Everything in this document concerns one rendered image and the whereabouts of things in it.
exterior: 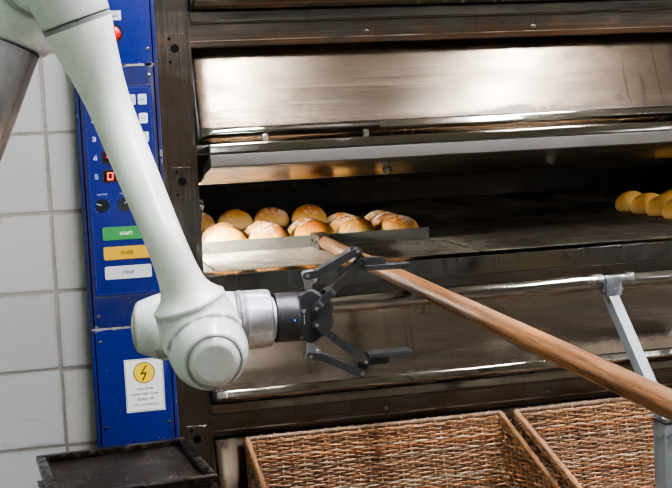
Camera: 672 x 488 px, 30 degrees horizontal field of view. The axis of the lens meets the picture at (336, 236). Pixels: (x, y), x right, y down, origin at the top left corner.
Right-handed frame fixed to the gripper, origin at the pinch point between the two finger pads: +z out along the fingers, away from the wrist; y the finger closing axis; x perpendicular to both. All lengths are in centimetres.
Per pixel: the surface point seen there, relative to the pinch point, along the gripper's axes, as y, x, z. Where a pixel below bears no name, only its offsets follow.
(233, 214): -3, -155, -4
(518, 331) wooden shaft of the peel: -1.0, 31.5, 7.2
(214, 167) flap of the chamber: -21, -47, -22
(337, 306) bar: 2.9, -24.4, -4.9
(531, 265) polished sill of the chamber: 3, -63, 46
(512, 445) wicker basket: 39, -53, 37
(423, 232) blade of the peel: -1, -101, 33
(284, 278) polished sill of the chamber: 2, -62, -7
